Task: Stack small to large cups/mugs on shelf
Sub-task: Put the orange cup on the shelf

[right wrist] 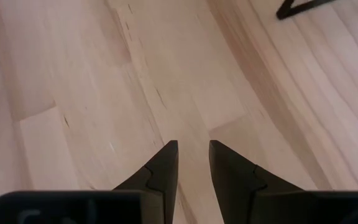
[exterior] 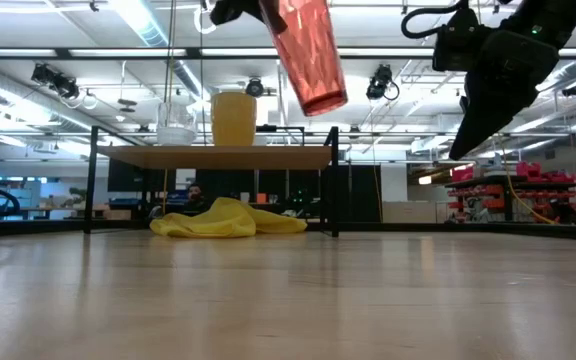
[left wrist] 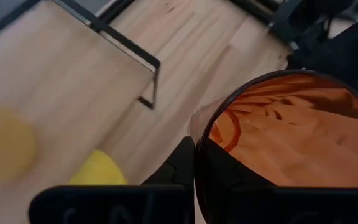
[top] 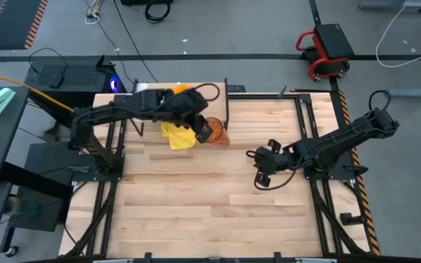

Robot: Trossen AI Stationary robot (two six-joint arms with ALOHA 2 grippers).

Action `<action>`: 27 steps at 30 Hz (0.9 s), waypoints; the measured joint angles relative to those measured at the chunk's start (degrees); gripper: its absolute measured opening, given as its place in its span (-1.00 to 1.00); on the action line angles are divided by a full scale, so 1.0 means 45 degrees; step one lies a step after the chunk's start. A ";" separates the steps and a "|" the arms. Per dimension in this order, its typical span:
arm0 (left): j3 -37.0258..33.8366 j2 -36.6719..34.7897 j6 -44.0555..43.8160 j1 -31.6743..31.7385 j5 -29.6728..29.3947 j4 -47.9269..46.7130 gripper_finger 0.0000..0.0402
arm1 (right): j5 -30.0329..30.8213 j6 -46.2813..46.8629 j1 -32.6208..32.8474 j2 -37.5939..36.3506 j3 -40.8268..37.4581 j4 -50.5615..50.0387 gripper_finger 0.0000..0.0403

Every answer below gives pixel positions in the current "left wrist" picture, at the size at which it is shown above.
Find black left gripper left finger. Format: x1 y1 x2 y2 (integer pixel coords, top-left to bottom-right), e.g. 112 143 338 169
29 136 196 224

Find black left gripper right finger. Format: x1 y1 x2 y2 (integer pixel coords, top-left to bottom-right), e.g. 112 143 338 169
195 139 358 224

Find red faceted plastic tumbler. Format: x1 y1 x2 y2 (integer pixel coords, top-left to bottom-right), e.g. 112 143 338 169
188 68 358 224

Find white and yellow mug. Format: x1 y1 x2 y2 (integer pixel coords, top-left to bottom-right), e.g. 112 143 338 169
0 98 39 187

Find yellow cloth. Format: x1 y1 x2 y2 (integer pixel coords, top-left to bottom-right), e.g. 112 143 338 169
68 148 129 187

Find wooden shelf with black frame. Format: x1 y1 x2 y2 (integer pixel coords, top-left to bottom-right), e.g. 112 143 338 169
0 0 162 224

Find black aluminium rig frame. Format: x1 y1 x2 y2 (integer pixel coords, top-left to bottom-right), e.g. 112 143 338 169
96 0 301 52

